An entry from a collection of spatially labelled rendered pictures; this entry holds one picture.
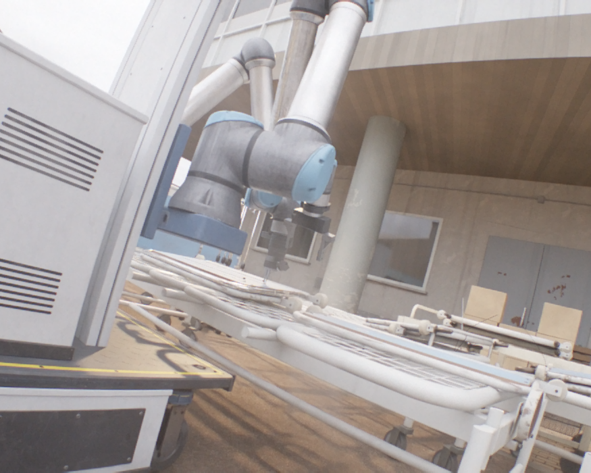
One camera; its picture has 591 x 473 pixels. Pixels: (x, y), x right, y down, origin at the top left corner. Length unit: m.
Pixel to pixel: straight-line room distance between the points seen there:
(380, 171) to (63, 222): 5.59
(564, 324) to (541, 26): 3.00
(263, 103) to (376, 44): 4.10
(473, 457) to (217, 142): 0.86
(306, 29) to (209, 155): 0.55
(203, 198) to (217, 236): 0.10
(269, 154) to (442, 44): 4.23
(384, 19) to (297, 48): 5.07
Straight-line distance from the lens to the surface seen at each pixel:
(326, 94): 1.11
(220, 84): 1.69
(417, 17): 6.11
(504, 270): 7.30
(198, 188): 1.01
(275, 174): 0.99
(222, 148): 1.03
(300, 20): 1.38
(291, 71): 1.35
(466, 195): 7.89
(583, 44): 4.65
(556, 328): 4.72
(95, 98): 0.85
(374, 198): 6.08
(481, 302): 4.77
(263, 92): 1.57
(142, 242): 2.46
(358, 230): 5.96
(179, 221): 1.02
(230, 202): 1.02
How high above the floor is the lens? 0.61
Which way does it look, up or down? 7 degrees up
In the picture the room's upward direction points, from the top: 17 degrees clockwise
